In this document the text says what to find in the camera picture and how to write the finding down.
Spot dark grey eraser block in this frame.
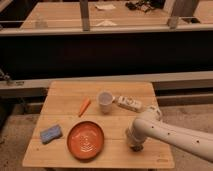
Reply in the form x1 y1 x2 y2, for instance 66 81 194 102
130 144 143 152

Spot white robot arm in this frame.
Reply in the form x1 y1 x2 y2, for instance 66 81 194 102
126 106 213 163

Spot white mug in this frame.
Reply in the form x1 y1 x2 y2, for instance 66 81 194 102
97 91 115 114

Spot orange carrot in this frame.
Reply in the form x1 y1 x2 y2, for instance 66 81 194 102
78 98 91 117

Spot orange round plate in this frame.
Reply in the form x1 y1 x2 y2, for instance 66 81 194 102
67 121 105 160

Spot folded white paper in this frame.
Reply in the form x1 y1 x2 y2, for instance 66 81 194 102
96 20 117 26

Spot blue sponge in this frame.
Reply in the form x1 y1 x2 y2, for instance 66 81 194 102
40 125 63 144

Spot white paper sheet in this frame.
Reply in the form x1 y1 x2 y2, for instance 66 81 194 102
95 4 116 10

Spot grey metal post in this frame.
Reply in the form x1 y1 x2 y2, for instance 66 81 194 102
79 0 90 31

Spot black cable bundle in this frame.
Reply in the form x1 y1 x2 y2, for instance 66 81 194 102
125 0 165 13

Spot metal clamp bracket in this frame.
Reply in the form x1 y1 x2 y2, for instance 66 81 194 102
0 68 24 86

